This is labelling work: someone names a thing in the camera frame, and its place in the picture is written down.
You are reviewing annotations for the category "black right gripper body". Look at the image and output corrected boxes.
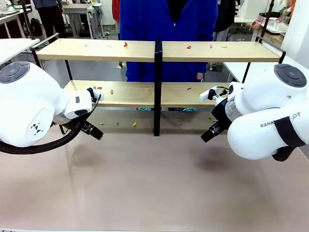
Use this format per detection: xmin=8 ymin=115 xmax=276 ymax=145
xmin=211 ymin=98 xmax=233 ymax=133

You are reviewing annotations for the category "red and white bag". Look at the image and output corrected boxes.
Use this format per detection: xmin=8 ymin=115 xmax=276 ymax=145
xmin=252 ymin=16 xmax=282 ymax=28

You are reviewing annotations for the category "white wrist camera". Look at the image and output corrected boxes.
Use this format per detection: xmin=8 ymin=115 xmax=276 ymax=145
xmin=86 ymin=87 xmax=105 ymax=102
xmin=199 ymin=86 xmax=229 ymax=102

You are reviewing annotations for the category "white side table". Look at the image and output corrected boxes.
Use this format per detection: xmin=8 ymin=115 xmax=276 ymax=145
xmin=0 ymin=38 xmax=41 ymax=66
xmin=222 ymin=61 xmax=278 ymax=83

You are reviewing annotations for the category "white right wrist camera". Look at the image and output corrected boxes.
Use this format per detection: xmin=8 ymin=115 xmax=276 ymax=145
xmin=199 ymin=86 xmax=229 ymax=102

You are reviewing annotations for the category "white background desk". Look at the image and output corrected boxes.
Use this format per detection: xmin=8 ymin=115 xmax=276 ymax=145
xmin=61 ymin=2 xmax=105 ymax=40

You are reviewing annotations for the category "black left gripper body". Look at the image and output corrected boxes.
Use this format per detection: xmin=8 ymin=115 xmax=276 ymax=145
xmin=53 ymin=115 xmax=86 ymax=132

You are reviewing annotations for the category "black backpack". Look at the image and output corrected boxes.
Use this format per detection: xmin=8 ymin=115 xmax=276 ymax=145
xmin=30 ymin=17 xmax=43 ymax=37

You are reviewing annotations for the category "grey metal rail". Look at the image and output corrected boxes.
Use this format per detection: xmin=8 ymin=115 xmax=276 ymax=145
xmin=30 ymin=32 xmax=60 ymax=51

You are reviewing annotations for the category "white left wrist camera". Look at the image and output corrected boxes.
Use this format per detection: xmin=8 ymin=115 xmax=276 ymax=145
xmin=86 ymin=87 xmax=105 ymax=102

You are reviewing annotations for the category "black stand pole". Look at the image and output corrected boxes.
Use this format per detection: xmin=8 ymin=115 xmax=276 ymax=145
xmin=22 ymin=0 xmax=37 ymax=41
xmin=255 ymin=0 xmax=277 ymax=44

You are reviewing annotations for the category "person in blue jacket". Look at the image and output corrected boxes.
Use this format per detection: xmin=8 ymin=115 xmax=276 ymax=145
xmin=119 ymin=0 xmax=219 ymax=112

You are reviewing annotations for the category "wooden shelf unit black frame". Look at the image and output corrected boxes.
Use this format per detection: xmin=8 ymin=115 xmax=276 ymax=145
xmin=156 ymin=36 xmax=287 ymax=137
xmin=30 ymin=36 xmax=160 ymax=137

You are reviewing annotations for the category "bystander in black trousers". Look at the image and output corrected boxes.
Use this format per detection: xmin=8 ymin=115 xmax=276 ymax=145
xmin=32 ymin=0 xmax=65 ymax=44

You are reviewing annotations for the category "wooden background table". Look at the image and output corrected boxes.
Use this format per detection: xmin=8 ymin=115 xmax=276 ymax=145
xmin=251 ymin=22 xmax=286 ymax=50

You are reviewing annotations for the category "cluttered background desk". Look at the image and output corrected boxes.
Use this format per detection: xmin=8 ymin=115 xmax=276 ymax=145
xmin=0 ymin=0 xmax=33 ymax=39

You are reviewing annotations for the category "black right arm strap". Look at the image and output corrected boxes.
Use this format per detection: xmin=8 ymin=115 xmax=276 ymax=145
xmin=272 ymin=116 xmax=306 ymax=162

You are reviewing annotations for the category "black sleeved left arm cable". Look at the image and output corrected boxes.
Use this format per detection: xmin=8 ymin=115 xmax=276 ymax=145
xmin=0 ymin=93 xmax=102 ymax=155

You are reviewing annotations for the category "bystander in dark clothes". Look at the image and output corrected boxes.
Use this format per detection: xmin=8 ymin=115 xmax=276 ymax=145
xmin=208 ymin=0 xmax=240 ymax=71

